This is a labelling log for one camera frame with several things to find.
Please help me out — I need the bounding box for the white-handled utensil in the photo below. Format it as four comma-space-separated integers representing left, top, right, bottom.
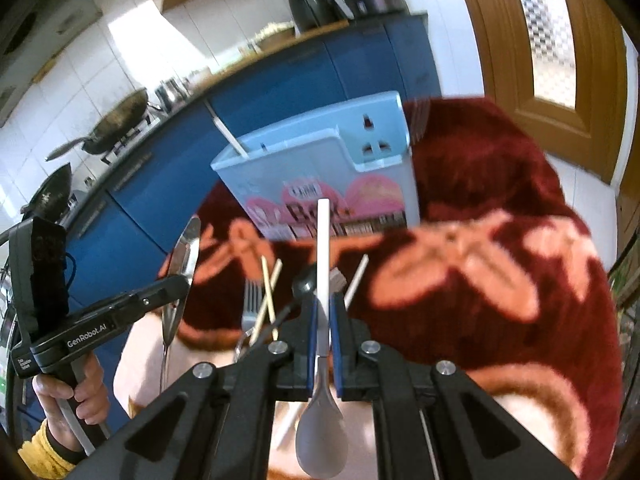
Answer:
212, 115, 249, 157

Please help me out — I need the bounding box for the metal bowl with food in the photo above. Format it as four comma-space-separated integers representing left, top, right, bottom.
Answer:
251, 23, 296, 46

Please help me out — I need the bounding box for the black spoon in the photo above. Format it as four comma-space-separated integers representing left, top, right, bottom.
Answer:
234, 265, 319, 361

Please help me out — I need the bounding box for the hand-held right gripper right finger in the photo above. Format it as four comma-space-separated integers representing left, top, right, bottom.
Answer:
329, 292, 578, 480

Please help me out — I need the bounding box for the red floral blanket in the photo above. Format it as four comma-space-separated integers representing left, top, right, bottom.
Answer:
112, 97, 623, 480

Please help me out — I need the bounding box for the grey range hood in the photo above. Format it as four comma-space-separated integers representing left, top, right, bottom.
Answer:
0, 0, 103, 56

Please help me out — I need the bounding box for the metal wok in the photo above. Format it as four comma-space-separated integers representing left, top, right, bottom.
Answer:
45, 87, 151, 162

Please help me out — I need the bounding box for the black air fryer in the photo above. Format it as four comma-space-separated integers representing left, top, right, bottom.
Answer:
289, 0, 353, 33

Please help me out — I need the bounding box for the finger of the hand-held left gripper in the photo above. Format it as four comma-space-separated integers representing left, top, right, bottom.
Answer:
141, 275, 193, 313

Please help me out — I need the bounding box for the wooden door with glass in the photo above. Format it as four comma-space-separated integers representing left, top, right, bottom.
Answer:
450, 0, 628, 183

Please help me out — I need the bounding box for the blue lower kitchen cabinet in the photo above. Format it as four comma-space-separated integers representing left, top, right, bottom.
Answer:
65, 12, 443, 276

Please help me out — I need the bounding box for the gas stove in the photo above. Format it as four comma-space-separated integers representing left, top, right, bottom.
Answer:
100, 115, 167, 165

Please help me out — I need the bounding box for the dark rice cooker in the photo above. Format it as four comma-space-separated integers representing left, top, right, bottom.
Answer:
344, 0, 408, 20

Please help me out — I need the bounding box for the metal kettle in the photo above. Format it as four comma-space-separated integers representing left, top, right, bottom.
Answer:
155, 77, 192, 107

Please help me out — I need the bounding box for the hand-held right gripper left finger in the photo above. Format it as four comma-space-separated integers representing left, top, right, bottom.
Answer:
65, 297, 321, 480

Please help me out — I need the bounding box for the metal fork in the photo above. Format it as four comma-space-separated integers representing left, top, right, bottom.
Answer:
241, 280, 266, 342

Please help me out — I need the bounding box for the dark wok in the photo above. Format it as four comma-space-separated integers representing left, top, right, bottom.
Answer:
20, 162, 73, 221

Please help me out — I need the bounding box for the white plastic spoon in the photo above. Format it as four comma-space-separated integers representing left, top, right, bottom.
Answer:
295, 199, 349, 479

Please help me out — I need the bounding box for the person's left hand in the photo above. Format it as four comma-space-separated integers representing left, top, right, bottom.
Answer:
31, 354, 109, 442

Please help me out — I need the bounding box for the light blue utensil holder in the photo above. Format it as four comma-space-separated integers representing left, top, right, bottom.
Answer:
210, 91, 421, 241

